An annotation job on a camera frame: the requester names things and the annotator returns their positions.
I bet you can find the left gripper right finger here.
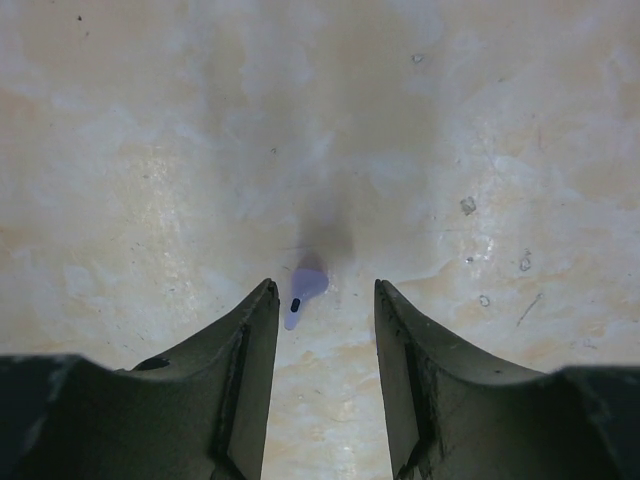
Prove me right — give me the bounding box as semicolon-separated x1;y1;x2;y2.
374;280;639;479

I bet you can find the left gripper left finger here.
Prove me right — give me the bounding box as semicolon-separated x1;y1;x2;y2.
1;279;279;479

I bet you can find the purple earbud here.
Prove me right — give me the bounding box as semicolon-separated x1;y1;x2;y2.
284;252;329;331

